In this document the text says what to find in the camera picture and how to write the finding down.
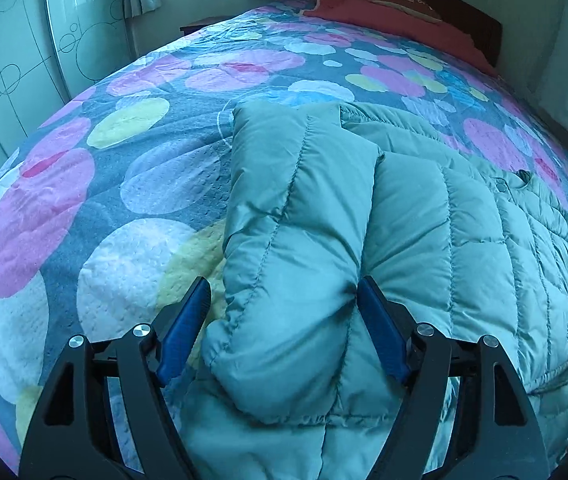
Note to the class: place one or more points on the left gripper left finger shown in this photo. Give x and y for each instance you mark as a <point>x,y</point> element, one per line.
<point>72,434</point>

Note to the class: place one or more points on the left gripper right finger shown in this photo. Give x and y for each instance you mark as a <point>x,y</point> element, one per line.
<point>495,433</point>

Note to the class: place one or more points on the colourful polka dot bedspread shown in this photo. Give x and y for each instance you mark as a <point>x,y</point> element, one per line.
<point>283,155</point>

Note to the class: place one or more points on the brown embroidered cushion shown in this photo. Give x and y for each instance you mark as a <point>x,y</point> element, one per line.
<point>417,8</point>

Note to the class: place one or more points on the red pillow blanket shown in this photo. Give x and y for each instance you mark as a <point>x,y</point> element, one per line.
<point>442,36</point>

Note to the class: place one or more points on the white patterned wardrobe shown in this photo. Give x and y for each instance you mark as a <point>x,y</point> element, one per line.
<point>50,52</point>

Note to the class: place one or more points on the dark wooden nightstand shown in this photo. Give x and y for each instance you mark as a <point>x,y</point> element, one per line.
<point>190,28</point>

